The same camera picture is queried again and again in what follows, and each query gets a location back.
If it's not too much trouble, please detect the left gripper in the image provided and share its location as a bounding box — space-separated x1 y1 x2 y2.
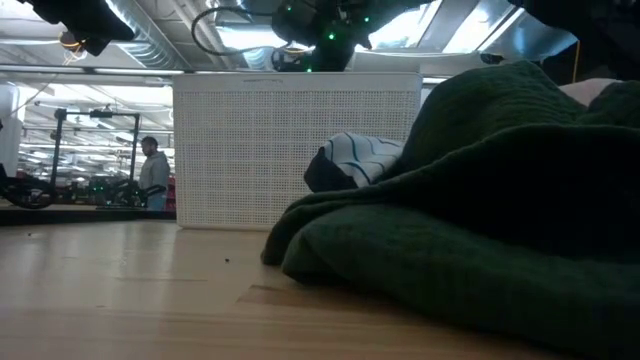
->
17 0 135 56

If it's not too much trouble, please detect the white striped cloth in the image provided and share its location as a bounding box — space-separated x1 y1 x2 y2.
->
303 131 406 194

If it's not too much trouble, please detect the dark green garment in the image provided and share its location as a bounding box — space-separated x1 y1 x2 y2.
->
260 60 640 360

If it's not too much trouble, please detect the pale pink garment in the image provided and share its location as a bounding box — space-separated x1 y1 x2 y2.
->
558 77 624 107

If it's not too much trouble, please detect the white pole with round base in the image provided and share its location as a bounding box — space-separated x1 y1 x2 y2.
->
0 82 25 177

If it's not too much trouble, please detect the white woven plastic laundry basket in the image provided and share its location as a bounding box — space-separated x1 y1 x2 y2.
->
172 71 424 231

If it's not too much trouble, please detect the person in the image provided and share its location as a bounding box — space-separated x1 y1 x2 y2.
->
138 135 172 211

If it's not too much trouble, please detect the red storage bin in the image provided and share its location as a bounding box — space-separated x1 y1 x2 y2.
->
164 175 177 211

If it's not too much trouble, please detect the silver ventilation duct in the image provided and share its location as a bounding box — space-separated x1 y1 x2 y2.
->
107 0 194 71

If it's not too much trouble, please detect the background black workstation frame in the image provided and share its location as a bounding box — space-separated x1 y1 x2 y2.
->
52 107 142 207

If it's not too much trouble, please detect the black cable loop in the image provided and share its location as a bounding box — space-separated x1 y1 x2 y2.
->
0 175 57 210

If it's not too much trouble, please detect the black aluminium rig frame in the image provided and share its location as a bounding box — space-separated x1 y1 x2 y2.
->
0 202 177 226

